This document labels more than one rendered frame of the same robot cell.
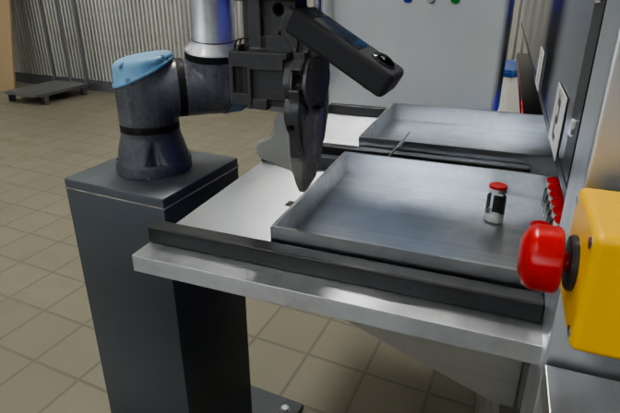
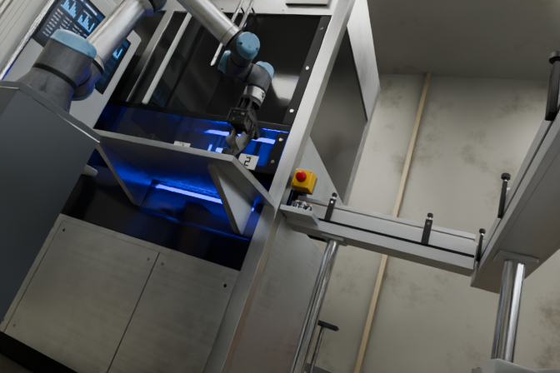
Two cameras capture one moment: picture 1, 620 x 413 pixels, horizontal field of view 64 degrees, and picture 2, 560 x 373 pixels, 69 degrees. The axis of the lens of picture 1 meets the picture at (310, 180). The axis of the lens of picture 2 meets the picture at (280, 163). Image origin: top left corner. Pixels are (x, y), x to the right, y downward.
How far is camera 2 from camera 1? 1.48 m
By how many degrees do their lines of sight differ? 93
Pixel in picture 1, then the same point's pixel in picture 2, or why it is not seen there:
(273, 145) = (239, 139)
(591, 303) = (311, 181)
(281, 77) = (251, 123)
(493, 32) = (92, 121)
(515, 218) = not seen: hidden behind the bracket
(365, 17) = not seen: hidden behind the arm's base
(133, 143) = (66, 88)
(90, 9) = not seen: outside the picture
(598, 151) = (293, 164)
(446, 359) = (238, 218)
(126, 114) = (73, 69)
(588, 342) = (309, 186)
